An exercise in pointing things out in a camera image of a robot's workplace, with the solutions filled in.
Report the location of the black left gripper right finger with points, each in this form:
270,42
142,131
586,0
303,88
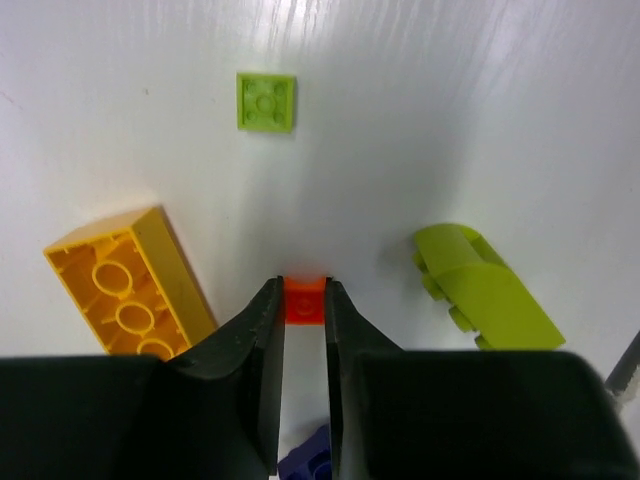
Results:
404,414

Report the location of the blue lego brick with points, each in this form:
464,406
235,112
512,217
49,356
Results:
311,460

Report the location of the yellow lego brick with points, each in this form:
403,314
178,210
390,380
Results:
130,280

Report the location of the small orange lego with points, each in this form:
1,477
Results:
304,301

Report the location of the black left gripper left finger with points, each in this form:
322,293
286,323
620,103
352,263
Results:
212,412

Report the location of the lime green curved lego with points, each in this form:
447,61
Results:
457,264

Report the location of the small lime green lego plate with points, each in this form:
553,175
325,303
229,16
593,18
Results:
265,102

